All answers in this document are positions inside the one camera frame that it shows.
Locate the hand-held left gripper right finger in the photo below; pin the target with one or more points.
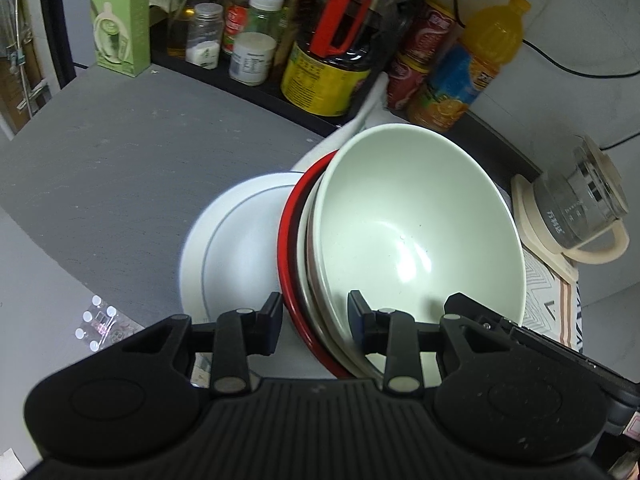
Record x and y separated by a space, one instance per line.
356 320

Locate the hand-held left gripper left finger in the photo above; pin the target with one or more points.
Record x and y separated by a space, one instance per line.
272 322

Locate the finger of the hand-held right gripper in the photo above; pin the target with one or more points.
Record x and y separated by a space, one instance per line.
540 347

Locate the red bowl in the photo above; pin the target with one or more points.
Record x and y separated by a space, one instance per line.
286 260

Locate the white bowl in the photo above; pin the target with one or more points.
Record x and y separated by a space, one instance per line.
303 250

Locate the white plate with script print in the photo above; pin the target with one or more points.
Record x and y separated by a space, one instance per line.
191 260

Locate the pale green bowl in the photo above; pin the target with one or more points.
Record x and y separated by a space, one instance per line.
410 210

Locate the patterned table mat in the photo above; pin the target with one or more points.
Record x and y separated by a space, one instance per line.
545 285

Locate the cream kettle base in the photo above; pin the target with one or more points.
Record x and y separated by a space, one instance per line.
525 210

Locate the glass kettle with cream lid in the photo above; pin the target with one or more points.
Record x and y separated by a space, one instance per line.
580 200

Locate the black raised ledge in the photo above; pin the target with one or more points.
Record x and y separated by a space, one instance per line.
500 145

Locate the red drink can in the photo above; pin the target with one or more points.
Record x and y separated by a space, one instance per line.
430 30
405 82

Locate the white plastic jar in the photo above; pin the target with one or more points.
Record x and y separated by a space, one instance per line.
252 60

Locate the orange juice bottle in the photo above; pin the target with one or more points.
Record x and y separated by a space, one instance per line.
465 75

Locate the clear spice jar grey lid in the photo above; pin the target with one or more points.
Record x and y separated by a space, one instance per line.
205 35

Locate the red label sauce bottle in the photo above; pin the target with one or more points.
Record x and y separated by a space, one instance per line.
235 20

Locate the glass jar with white lid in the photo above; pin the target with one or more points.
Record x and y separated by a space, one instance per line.
265 5

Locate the green carton box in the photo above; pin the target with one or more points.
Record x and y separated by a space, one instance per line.
120 20

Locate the black vertical frame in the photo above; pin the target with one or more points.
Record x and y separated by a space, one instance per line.
55 35

